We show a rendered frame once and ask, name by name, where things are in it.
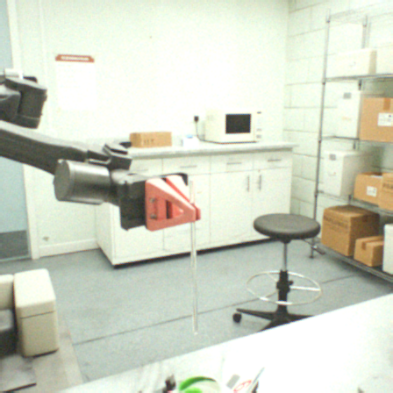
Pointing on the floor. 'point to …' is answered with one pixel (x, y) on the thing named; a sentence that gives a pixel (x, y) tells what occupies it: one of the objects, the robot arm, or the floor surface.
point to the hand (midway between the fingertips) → (193, 213)
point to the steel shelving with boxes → (360, 123)
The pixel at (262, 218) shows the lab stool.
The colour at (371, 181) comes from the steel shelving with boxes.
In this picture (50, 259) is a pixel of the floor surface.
